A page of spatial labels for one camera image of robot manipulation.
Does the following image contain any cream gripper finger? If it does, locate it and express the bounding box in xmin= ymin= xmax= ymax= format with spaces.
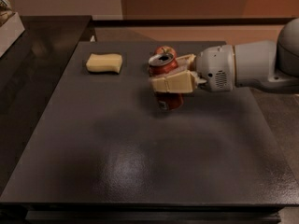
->
xmin=176 ymin=54 xmax=196 ymax=71
xmin=149 ymin=70 xmax=206 ymax=93

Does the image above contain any red coke can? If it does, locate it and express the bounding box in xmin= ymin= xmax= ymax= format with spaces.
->
xmin=148 ymin=53 xmax=183 ymax=111

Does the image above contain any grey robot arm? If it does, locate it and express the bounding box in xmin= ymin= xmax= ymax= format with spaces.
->
xmin=149 ymin=19 xmax=299 ymax=93

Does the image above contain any red apple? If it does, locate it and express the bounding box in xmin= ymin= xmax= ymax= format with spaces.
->
xmin=154 ymin=46 xmax=177 ymax=57

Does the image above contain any yellow sponge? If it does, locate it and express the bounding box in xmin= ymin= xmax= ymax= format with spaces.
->
xmin=86 ymin=53 xmax=122 ymax=74

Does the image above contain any dark side counter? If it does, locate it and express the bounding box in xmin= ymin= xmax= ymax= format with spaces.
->
xmin=0 ymin=15 xmax=95 ymax=193

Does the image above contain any white box at left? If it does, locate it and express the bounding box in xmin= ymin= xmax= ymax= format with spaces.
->
xmin=0 ymin=0 xmax=25 ymax=57

